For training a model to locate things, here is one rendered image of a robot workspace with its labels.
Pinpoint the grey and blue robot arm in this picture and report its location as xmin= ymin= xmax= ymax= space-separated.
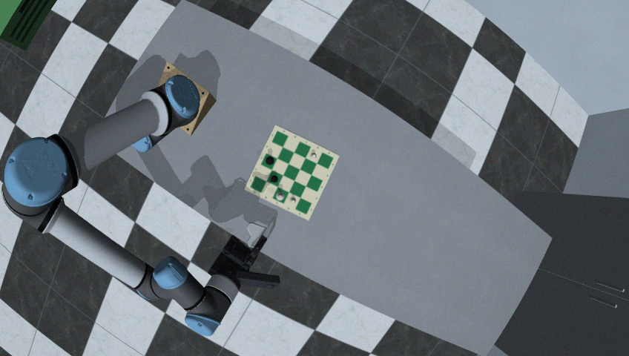
xmin=1 ymin=75 xmax=238 ymax=336

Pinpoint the green and cream chessboard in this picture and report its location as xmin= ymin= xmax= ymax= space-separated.
xmin=245 ymin=125 xmax=339 ymax=220

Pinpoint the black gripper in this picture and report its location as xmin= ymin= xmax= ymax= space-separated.
xmin=208 ymin=217 xmax=277 ymax=291

